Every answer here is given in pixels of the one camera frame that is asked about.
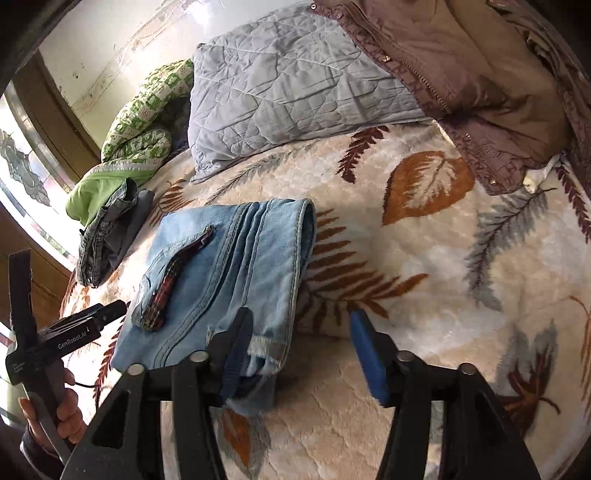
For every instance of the brown jacket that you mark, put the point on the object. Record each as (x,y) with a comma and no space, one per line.
(500,79)

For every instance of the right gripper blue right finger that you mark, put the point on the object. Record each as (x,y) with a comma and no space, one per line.
(479,439)

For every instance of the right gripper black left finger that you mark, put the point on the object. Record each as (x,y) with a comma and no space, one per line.
(123,440)

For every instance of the dark grey folded garment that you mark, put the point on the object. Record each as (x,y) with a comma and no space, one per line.
(106,240)

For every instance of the white rolled cloth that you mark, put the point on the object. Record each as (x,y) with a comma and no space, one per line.
(535,177)

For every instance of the light blue denim jeans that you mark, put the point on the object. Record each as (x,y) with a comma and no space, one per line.
(203,265)

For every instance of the person left hand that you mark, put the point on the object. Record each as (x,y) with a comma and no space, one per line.
(71,425)

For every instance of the leaf pattern fleece blanket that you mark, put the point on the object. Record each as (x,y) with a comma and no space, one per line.
(453,274)

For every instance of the wooden window frame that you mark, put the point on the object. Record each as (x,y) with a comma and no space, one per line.
(51,129)

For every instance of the grey quilted pillow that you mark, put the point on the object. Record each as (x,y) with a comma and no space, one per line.
(290,76)

